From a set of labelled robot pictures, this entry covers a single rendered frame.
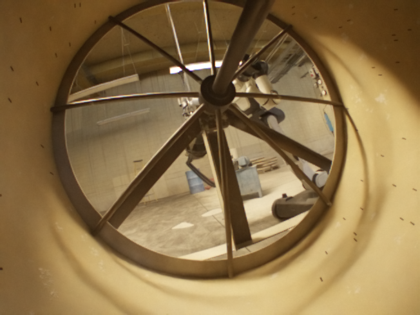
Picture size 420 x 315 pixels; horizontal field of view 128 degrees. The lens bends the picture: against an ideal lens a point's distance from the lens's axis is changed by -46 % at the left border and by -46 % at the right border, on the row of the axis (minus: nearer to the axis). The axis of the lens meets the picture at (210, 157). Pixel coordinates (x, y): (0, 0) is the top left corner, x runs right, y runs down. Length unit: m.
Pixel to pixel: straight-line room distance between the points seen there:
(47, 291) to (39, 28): 0.88
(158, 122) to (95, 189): 4.68
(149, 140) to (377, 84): 9.15
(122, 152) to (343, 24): 9.44
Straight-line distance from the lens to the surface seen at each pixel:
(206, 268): 0.83
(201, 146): 1.50
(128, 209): 0.92
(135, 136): 9.62
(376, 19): 1.13
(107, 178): 9.82
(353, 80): 1.20
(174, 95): 0.78
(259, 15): 0.44
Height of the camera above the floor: 0.61
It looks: 5 degrees up
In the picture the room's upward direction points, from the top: 15 degrees counter-clockwise
